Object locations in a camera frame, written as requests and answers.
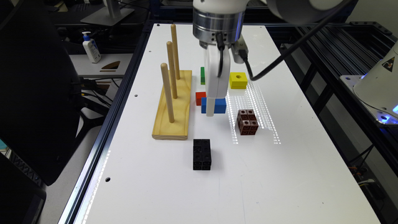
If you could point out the brown interlocking brick cube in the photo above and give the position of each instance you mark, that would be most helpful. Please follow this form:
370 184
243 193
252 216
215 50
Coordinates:
247 122

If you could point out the red rectangular wooden block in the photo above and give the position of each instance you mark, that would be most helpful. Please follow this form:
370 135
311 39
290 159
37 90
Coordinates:
199 96

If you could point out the middle wooden peg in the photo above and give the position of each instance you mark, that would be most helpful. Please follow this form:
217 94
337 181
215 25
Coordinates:
173 82

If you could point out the wooden peg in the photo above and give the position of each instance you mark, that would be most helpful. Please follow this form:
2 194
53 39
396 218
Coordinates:
175 50
173 82
167 91

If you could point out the black interlocking brick block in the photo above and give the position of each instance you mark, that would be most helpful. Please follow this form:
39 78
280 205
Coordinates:
201 154

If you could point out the wooden peg board base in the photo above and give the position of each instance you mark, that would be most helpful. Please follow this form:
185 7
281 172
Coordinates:
178 130

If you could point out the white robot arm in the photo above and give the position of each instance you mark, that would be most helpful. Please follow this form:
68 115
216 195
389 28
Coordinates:
217 24

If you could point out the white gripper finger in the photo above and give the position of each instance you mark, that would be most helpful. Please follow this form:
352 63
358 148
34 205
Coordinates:
210 106

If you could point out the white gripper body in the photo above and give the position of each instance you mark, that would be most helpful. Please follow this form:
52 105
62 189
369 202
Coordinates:
217 70

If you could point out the black office chair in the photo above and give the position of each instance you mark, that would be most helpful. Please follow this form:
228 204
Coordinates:
41 98

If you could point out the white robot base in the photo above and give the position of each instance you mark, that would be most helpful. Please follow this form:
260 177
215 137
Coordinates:
377 89

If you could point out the blue rectangular wooden block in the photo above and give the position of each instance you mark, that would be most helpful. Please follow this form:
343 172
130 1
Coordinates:
220 106

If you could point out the front wooden peg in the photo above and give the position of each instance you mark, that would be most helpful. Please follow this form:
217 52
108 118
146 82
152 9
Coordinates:
167 91

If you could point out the rear wooden peg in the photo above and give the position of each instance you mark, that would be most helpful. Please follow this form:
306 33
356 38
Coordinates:
175 50

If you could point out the green wooden block with hole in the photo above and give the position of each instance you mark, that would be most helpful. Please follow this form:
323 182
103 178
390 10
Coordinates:
202 76

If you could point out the grey monitor stand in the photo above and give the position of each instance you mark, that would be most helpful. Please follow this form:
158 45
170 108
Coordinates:
109 15

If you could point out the yellow wooden block with hole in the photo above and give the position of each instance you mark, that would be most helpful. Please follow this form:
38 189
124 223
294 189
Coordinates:
238 80

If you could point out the white hand sanitizer bottle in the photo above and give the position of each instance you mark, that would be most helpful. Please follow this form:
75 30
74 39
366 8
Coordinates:
91 48

